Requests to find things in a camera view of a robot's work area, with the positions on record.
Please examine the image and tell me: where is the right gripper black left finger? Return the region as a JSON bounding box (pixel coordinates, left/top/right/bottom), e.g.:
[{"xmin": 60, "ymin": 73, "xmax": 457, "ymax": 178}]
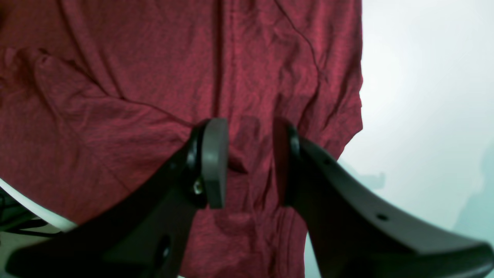
[{"xmin": 6, "ymin": 118, "xmax": 229, "ymax": 278}]

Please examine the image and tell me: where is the dark red long-sleeve shirt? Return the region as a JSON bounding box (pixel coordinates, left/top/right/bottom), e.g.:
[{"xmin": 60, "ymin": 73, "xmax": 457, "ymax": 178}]
[{"xmin": 0, "ymin": 0, "xmax": 363, "ymax": 278}]

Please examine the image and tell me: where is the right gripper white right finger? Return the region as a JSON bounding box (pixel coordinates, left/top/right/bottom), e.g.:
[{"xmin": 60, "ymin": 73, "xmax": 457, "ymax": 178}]
[{"xmin": 273, "ymin": 118, "xmax": 494, "ymax": 278}]

